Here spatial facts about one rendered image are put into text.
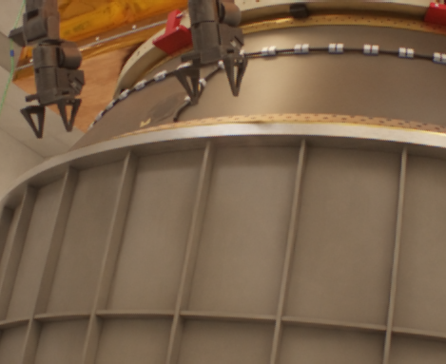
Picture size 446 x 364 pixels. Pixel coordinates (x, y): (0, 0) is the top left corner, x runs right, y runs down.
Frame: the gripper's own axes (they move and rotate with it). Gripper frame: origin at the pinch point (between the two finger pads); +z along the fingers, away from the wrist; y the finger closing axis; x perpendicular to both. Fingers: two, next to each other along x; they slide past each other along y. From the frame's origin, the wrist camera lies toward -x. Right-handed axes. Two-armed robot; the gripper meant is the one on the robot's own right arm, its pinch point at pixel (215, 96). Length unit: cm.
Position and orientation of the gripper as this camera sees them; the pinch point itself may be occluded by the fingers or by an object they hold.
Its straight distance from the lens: 174.7
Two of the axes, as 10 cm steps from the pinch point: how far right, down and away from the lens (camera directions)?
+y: -8.1, 1.1, 5.7
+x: -5.7, 0.8, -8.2
